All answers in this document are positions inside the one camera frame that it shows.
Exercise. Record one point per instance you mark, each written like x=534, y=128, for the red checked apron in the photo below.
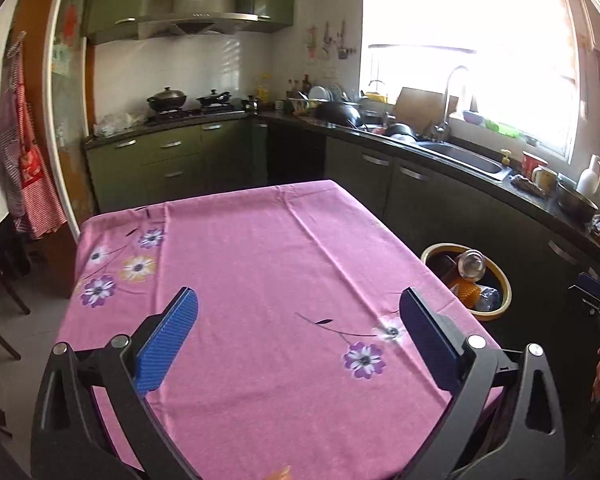
x=35, y=185

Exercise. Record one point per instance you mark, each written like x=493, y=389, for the metal bowl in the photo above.
x=577, y=202

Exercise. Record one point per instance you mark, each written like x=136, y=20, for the yellow rimmed trash bin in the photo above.
x=505, y=285

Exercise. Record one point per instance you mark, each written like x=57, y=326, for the steel range hood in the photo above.
x=195, y=0

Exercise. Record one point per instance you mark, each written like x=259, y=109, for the purple checked apron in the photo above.
x=7, y=135

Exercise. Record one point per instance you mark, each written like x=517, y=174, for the white jug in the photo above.
x=590, y=180

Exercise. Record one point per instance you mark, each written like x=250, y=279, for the steel faucet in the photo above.
x=442, y=130

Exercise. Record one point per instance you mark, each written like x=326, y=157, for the dark base cabinets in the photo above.
x=455, y=210

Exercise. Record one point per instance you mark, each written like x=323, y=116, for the clear plastic cup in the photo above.
x=489, y=300

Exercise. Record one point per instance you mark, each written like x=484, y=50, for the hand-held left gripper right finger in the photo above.
x=430, y=340

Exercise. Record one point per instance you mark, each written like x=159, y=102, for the steel sink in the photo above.
x=465, y=160

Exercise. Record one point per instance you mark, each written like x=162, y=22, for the cream mug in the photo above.
x=545, y=180

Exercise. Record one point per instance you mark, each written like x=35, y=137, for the yellow oil bottle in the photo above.
x=264, y=92

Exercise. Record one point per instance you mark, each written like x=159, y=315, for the black lidded frying pan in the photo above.
x=212, y=98

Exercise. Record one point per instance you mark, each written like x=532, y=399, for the hanging kitchen utensils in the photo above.
x=327, y=42

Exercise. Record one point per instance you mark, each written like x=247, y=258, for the large black wok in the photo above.
x=337, y=112

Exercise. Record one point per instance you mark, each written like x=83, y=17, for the clear plastic bag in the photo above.
x=115, y=122

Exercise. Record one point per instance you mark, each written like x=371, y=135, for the black lidded wok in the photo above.
x=166, y=100

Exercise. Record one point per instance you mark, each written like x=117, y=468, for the red mug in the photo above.
x=532, y=164

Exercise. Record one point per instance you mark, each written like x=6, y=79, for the gas stove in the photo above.
x=200, y=112

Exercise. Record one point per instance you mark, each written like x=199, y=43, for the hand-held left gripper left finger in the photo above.
x=165, y=345

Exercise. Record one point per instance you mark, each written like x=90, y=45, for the purple bowl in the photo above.
x=473, y=117

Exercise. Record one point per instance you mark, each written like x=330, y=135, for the black pot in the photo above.
x=400, y=132

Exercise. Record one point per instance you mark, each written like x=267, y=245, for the pink floral tablecloth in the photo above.
x=260, y=260

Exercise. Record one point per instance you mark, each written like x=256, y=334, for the green base cabinets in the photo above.
x=180, y=150

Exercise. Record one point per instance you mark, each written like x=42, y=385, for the wooden cutting board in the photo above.
x=415, y=107

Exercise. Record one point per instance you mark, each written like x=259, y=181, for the soap pump bottle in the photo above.
x=505, y=157

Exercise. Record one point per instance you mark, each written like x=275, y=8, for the sliding glass door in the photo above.
x=67, y=85

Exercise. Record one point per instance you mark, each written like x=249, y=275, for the brown dish cloth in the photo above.
x=525, y=184

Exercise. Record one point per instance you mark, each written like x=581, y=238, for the dish rack with plates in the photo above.
x=320, y=95

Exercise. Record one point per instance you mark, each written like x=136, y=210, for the kitchen window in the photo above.
x=455, y=10

